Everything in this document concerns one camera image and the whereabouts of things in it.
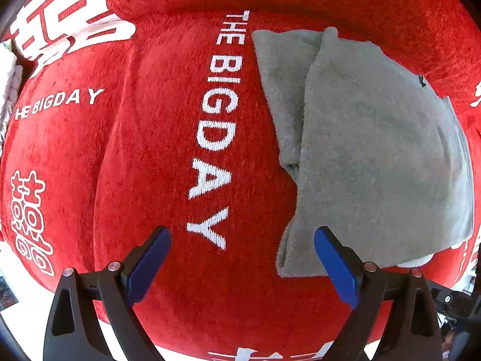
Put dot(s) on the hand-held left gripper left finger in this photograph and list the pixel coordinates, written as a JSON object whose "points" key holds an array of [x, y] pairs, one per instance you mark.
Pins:
{"points": [[148, 263]]}

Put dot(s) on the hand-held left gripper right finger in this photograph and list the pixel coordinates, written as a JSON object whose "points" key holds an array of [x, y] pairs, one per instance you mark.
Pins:
{"points": [[336, 267]]}

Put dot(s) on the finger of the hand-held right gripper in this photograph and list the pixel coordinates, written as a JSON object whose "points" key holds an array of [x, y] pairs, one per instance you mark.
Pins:
{"points": [[456, 302]]}

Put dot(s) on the grey sweater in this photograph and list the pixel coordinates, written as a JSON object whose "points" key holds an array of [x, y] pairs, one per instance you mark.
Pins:
{"points": [[375, 150]]}

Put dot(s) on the red printed blanket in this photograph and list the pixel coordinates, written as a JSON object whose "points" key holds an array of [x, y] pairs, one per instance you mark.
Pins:
{"points": [[150, 139]]}

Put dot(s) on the white fringed cloth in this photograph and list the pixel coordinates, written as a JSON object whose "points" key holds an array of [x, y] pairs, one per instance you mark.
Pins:
{"points": [[7, 75]]}

